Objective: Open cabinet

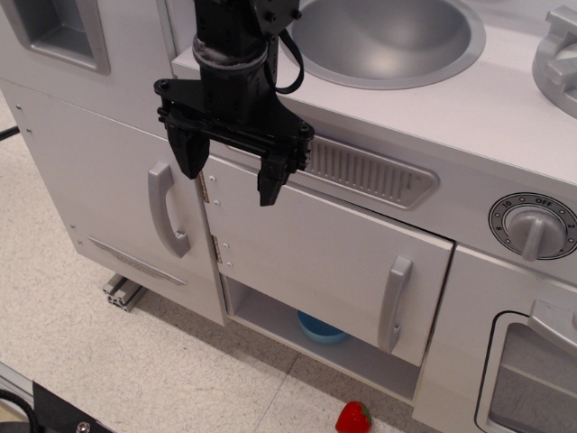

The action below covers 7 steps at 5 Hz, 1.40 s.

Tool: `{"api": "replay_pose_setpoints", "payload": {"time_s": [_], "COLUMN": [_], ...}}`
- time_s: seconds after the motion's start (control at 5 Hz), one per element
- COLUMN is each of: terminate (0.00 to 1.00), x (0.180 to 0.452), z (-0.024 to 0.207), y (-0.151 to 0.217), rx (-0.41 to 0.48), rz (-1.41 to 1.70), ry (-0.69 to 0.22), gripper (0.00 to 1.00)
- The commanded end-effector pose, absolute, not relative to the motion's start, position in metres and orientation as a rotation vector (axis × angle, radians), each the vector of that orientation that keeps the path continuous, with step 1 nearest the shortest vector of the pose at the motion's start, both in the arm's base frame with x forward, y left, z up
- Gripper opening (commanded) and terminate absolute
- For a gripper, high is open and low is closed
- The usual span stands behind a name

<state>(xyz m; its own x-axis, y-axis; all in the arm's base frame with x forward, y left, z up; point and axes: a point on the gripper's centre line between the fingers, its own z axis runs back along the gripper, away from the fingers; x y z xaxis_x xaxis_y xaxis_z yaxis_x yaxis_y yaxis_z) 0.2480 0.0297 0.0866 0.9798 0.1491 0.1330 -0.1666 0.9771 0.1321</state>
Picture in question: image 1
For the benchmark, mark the red toy strawberry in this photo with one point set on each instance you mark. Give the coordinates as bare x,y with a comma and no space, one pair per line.
354,418

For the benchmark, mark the white toy kitchen unit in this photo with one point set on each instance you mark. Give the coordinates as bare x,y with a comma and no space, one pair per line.
215,355

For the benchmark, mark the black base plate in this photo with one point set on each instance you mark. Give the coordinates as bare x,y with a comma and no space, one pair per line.
58,415

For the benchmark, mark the grey cabinet door handle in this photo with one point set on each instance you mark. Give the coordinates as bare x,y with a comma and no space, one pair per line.
397,280

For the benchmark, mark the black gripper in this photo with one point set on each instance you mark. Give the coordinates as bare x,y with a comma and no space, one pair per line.
242,108

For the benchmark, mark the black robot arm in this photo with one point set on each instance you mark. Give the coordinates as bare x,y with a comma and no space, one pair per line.
239,35

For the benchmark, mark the grey fridge door handle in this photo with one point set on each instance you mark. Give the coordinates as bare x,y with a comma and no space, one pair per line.
160,182

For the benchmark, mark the grey oven door handle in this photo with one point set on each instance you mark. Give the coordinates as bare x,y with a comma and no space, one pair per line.
554,324

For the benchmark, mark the aluminium extrusion bar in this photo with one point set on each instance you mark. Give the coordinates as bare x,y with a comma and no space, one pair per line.
123,293

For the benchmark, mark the silver sink bowl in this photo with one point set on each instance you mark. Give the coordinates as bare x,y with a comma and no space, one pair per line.
387,45

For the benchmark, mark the grey toy faucet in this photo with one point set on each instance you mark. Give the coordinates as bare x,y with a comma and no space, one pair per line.
554,64

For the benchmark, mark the blue bowl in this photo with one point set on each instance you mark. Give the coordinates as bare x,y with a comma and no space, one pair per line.
320,332

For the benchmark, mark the grey timer knob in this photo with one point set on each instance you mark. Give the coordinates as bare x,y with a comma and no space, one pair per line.
534,226

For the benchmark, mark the white cabinet door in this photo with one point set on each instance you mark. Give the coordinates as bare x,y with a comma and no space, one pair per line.
328,259

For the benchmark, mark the grey vent grille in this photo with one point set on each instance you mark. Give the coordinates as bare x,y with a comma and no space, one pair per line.
395,182

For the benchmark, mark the silver fridge emblem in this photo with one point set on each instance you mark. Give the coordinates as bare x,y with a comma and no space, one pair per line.
136,263

